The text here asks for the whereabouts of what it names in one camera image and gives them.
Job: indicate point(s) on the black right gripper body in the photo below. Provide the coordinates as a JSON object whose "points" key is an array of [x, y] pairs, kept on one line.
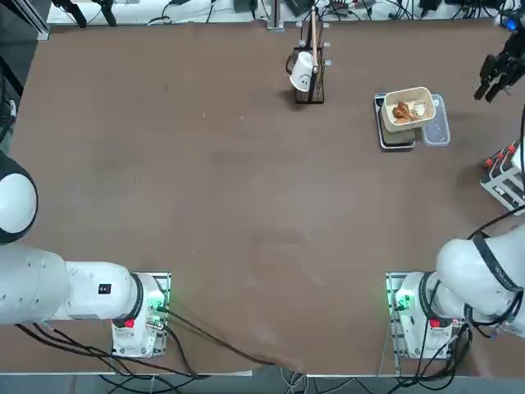
{"points": [[506, 57]]}

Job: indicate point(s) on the white toy bun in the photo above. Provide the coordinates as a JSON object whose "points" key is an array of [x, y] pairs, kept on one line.
{"points": [[419, 109]]}

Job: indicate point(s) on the tan toy bread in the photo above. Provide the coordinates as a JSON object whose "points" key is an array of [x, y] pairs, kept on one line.
{"points": [[406, 119]]}

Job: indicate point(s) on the brown toy pastry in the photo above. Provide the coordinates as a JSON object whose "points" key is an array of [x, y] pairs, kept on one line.
{"points": [[400, 110]]}

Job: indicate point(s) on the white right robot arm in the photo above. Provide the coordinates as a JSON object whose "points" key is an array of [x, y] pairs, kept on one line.
{"points": [[463, 262]]}

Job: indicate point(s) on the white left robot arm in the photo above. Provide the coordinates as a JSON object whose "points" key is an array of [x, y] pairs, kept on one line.
{"points": [[82, 291]]}

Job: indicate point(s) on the white three-layer storage box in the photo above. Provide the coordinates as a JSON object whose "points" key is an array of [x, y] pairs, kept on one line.
{"points": [[514, 164]]}

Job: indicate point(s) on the digital kitchen scale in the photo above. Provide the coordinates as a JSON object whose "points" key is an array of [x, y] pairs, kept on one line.
{"points": [[395, 139]]}

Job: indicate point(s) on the clear plastic lid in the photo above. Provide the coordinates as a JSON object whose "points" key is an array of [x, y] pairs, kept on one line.
{"points": [[436, 131]]}

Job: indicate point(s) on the beige plastic container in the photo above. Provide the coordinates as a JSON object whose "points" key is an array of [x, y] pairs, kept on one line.
{"points": [[404, 125]]}

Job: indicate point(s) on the black power adapter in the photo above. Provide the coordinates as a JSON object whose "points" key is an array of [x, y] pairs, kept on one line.
{"points": [[246, 5], [430, 4]]}

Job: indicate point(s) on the white cup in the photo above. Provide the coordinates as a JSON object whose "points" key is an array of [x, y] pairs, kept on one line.
{"points": [[302, 71]]}

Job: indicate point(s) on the grey power adapter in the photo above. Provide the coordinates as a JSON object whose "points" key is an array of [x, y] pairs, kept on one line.
{"points": [[297, 6]]}

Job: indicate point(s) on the black tripod leg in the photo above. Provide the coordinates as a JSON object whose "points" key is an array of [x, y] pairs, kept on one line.
{"points": [[108, 11], [76, 10]]}

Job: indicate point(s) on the aluminium camera post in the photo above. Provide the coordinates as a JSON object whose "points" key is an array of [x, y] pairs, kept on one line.
{"points": [[275, 14]]}

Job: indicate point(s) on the aluminium frame profile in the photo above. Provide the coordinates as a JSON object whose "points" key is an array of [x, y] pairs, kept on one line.
{"points": [[35, 22]]}

